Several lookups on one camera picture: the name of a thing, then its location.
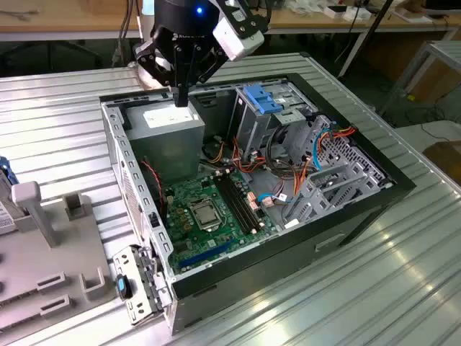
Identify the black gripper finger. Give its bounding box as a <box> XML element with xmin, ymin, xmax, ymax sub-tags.
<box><xmin>135</xmin><ymin>40</ymin><xmax>184</xmax><ymax>108</ymax></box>
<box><xmin>182</xmin><ymin>44</ymin><xmax>228</xmax><ymax>108</ymax></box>

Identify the blue data wire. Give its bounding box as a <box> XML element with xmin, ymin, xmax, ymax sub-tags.
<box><xmin>311</xmin><ymin>122</ymin><xmax>338</xmax><ymax>171</ymax></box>

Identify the orange red power wire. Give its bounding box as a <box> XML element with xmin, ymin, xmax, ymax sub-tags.
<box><xmin>287</xmin><ymin>124</ymin><xmax>359</xmax><ymax>203</ymax></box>

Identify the hard disk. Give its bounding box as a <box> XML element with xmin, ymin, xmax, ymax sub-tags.
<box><xmin>0</xmin><ymin>154</ymin><xmax>19</xmax><ymax>237</ymax></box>

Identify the grey disk bay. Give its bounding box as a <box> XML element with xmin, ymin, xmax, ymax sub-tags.
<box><xmin>284</xmin><ymin>158</ymin><xmax>393</xmax><ymax>230</ymax></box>

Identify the blue plastic drive latch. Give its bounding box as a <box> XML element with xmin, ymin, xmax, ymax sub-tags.
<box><xmin>243</xmin><ymin>83</ymin><xmax>285</xmax><ymax>115</ymax></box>

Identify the silver drive cage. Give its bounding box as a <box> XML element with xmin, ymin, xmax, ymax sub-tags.
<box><xmin>230</xmin><ymin>81</ymin><xmax>320</xmax><ymax>163</ymax></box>

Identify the grey power supply unit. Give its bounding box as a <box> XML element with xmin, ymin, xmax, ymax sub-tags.
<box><xmin>124</xmin><ymin>99</ymin><xmax>206</xmax><ymax>187</ymax></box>

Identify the long wooden desk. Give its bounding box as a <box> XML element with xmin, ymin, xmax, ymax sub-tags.
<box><xmin>0</xmin><ymin>0</ymin><xmax>461</xmax><ymax>43</ymax></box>

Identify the black case fan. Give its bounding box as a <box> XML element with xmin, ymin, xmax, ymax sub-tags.
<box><xmin>140</xmin><ymin>156</ymin><xmax>169</xmax><ymax>217</ymax></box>

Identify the black RAM slot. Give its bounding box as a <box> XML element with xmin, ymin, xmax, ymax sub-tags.
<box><xmin>229</xmin><ymin>174</ymin><xmax>263</xmax><ymax>229</ymax></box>
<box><xmin>215</xmin><ymin>176</ymin><xmax>251</xmax><ymax>235</ymax></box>
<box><xmin>224</xmin><ymin>175</ymin><xmax>259</xmax><ymax>231</ymax></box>
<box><xmin>220</xmin><ymin>176</ymin><xmax>255</xmax><ymax>234</ymax></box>

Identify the CPU socket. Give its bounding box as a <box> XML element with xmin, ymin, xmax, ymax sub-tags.
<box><xmin>187</xmin><ymin>199</ymin><xmax>223</xmax><ymax>234</ymax></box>

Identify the silver CPU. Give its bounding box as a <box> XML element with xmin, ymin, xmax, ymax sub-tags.
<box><xmin>194</xmin><ymin>207</ymin><xmax>216</xmax><ymax>228</ymax></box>

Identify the white cardboard box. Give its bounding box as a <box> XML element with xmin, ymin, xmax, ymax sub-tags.
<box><xmin>323</xmin><ymin>5</ymin><xmax>372</xmax><ymax>22</ymax></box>

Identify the black slanted pole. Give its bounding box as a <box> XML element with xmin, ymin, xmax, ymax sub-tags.
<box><xmin>337</xmin><ymin>0</ymin><xmax>394</xmax><ymax>79</ymax></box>

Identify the green motherboard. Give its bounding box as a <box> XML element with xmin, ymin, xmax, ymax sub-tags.
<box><xmin>164</xmin><ymin>169</ymin><xmax>280</xmax><ymax>275</ymax></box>

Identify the blue expansion slot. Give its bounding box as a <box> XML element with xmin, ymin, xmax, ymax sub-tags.
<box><xmin>179</xmin><ymin>239</ymin><xmax>233</xmax><ymax>270</ymax></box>

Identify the silver hinged slot retainer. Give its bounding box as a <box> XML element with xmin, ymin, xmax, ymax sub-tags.
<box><xmin>113</xmin><ymin>244</ymin><xmax>172</xmax><ymax>325</ymax></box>

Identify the black open PC case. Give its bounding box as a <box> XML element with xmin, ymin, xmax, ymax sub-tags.
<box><xmin>99</xmin><ymin>71</ymin><xmax>417</xmax><ymax>336</ymax></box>

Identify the grey parts rack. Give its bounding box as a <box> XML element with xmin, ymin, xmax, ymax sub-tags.
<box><xmin>0</xmin><ymin>181</ymin><xmax>118</xmax><ymax>334</ymax></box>

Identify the blue black latch knob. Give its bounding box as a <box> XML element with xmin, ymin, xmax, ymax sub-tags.
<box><xmin>115</xmin><ymin>273</ymin><xmax>133</xmax><ymax>300</ymax></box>

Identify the brown cardboard box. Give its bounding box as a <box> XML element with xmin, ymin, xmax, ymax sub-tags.
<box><xmin>423</xmin><ymin>140</ymin><xmax>461</xmax><ymax>188</ymax></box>

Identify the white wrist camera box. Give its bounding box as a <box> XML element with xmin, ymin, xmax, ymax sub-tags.
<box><xmin>211</xmin><ymin>16</ymin><xmax>266</xmax><ymax>62</ymax></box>

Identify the grey arm cable bundle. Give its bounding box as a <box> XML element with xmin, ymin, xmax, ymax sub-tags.
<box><xmin>113</xmin><ymin>0</ymin><xmax>143</xmax><ymax>68</ymax></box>

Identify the yellow wire bundle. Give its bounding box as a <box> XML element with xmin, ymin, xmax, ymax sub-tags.
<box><xmin>201</xmin><ymin>140</ymin><xmax>231</xmax><ymax>164</ymax></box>

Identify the orange red wire bundle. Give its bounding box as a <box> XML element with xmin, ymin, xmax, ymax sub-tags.
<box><xmin>232</xmin><ymin>136</ymin><xmax>274</xmax><ymax>174</ymax></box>

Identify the black cable bundle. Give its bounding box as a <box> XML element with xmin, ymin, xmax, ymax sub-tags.
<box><xmin>265</xmin><ymin>125</ymin><xmax>300</xmax><ymax>178</ymax></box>

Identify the light blue labelled wire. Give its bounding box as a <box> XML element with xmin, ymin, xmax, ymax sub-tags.
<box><xmin>259</xmin><ymin>193</ymin><xmax>289</xmax><ymax>206</ymax></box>

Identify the aluminium frame table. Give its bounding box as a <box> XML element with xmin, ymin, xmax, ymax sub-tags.
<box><xmin>377</xmin><ymin>39</ymin><xmax>461</xmax><ymax>120</ymax></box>

